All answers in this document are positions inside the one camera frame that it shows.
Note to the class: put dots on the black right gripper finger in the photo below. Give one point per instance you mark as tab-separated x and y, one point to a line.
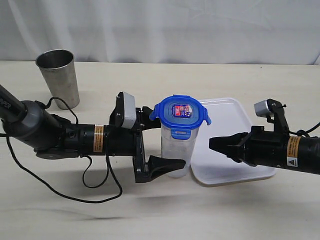
234	153
222	143

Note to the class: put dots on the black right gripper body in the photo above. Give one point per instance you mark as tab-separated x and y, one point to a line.
267	148

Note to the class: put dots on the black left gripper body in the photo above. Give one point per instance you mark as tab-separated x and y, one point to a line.
128	142

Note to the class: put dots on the clear plastic container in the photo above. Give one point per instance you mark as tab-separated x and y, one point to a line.
178	143

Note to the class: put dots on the blue container lid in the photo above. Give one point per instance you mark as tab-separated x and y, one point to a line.
180	111

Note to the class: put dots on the stainless steel cup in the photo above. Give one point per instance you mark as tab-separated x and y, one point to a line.
58	70

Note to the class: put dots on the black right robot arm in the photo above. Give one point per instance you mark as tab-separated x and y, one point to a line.
302	152

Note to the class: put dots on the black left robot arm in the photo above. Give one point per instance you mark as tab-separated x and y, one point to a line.
53	137

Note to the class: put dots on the white plastic tray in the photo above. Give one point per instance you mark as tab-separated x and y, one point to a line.
215	165

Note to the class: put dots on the white backdrop curtain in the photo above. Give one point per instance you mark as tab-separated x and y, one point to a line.
164	31

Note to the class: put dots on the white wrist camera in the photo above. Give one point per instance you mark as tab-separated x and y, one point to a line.
129	111

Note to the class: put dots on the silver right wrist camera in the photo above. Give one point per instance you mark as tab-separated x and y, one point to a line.
262	109

